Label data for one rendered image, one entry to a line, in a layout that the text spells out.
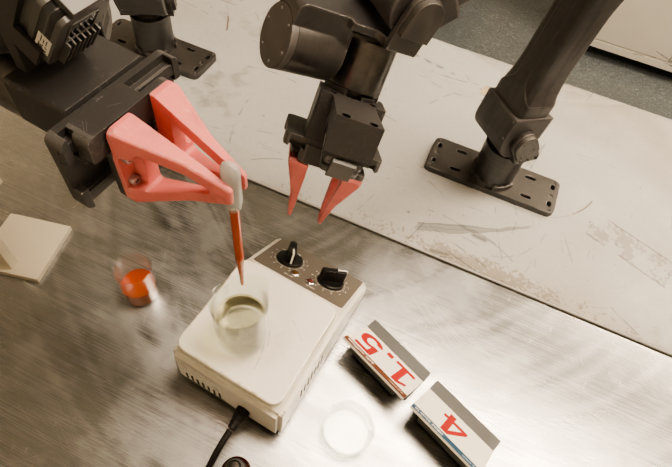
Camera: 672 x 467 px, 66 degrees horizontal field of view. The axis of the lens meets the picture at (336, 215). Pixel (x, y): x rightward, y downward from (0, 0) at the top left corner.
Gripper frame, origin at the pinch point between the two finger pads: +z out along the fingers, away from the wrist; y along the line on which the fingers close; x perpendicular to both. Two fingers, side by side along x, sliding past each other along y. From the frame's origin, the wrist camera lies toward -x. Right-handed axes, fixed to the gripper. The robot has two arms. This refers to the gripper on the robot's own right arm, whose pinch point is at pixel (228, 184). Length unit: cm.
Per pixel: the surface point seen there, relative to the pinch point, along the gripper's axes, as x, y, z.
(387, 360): 29.6, 7.4, 14.0
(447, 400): 31.2, 7.6, 21.9
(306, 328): 23.0, 3.2, 5.4
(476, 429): 31.1, 6.4, 25.8
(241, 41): 33, 48, -35
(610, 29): 109, 241, 34
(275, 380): 22.8, -2.8, 5.7
